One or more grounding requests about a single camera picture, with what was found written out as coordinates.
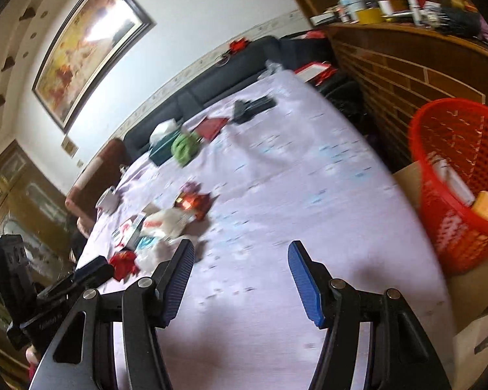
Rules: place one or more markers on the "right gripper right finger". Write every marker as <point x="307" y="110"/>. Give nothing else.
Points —
<point x="312" y="280"/>

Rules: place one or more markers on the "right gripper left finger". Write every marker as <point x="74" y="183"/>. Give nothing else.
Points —
<point x="171" y="283"/>

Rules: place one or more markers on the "teal wet wipes pack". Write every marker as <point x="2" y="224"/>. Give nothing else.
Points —
<point x="147" y="243"/>

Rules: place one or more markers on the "red white torn package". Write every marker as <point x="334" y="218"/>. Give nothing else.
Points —
<point x="124" y="265"/>

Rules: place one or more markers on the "white medicine paper bag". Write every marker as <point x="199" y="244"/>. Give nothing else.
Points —
<point x="169" y="223"/>

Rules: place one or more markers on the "red foil snack wrapper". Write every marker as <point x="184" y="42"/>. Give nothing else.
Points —
<point x="194" y="203"/>

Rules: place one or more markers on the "orange ointment box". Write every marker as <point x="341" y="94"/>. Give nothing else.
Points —
<point x="480" y="205"/>

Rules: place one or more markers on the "white blue medicine box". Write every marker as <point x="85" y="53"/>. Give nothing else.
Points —
<point x="451" y="179"/>

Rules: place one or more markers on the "pink crumpled wrapper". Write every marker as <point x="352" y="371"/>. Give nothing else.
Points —
<point x="191" y="188"/>

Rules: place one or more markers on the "white ceramic mug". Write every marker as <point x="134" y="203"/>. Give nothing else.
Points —
<point x="108" y="202"/>

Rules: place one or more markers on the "floral purple tablecloth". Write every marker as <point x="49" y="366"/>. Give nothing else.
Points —
<point x="299" y="171"/>

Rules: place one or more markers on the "brown striped chair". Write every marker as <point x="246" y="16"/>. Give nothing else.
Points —
<point x="100" y="174"/>

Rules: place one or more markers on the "dark green tissue box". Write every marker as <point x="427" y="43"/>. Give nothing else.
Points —
<point x="161" y="140"/>

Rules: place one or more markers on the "green crumpled towel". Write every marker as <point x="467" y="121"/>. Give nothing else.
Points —
<point x="185" y="147"/>

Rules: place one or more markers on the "red flat pouch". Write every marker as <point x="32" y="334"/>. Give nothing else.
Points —
<point x="209" y="128"/>

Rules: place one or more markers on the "red gift box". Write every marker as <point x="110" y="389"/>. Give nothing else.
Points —
<point x="315" y="73"/>

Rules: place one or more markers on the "red plastic mesh basket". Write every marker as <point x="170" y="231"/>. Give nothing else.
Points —
<point x="449" y="140"/>

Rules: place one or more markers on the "black leather sofa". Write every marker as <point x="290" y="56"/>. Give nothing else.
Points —
<point x="225" y="78"/>

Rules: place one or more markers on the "wooden brick-pattern cabinet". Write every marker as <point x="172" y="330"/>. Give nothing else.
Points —
<point x="400" y="68"/>

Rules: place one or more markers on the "red cloth on sofa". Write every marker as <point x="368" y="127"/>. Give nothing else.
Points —
<point x="237" y="46"/>

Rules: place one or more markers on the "framed horse painting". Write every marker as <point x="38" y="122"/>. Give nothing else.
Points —
<point x="92" y="38"/>

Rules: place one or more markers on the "white spray bottle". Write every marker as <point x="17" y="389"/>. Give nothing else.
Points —
<point x="415" y="9"/>

